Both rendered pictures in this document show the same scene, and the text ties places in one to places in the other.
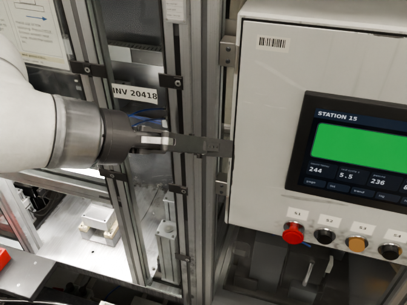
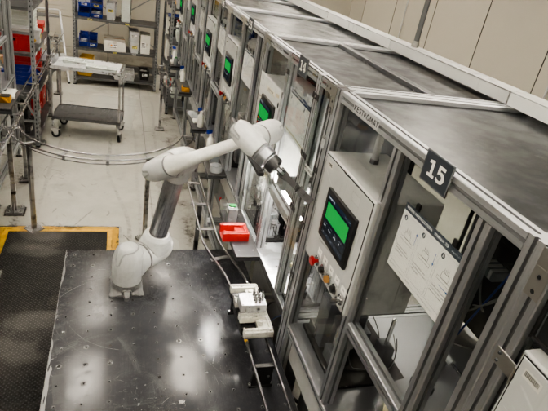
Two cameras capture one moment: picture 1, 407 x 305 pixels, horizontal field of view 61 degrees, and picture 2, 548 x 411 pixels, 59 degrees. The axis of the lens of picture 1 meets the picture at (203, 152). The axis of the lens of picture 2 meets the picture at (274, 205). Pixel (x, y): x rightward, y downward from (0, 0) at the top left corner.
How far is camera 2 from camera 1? 1.61 m
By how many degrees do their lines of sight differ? 45
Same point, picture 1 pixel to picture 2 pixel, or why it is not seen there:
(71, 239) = (275, 256)
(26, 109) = (256, 139)
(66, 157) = (256, 157)
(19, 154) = (247, 148)
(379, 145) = (336, 218)
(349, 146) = (332, 216)
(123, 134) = (273, 162)
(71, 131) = (261, 151)
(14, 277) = (240, 247)
